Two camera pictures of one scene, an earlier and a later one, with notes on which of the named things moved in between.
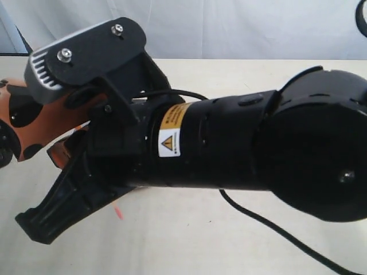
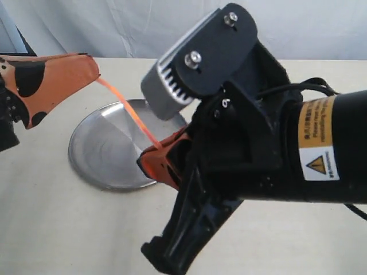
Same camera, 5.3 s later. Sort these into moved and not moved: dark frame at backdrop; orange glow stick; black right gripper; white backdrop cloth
Moved: orange glow stick; black right gripper
Not moved: dark frame at backdrop; white backdrop cloth
